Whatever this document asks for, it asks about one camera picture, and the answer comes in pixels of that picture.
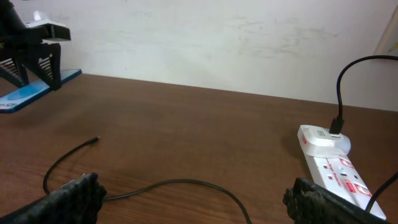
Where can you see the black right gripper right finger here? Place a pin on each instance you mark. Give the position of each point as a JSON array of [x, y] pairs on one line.
[[308, 203]]

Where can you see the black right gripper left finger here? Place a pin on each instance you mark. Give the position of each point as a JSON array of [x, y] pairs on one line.
[[77, 202]]

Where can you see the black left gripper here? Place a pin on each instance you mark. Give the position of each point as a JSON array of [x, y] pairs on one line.
[[37, 44]]

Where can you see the blue Galaxy smartphone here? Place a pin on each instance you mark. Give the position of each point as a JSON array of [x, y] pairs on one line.
[[16, 100]]

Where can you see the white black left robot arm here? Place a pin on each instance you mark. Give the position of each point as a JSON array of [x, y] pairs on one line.
[[34, 47]]

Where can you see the white USB charger adapter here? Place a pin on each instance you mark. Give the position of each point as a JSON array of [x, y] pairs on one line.
[[318, 142]]

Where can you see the white power strip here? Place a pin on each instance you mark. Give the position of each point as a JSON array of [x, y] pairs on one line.
[[339, 176]]

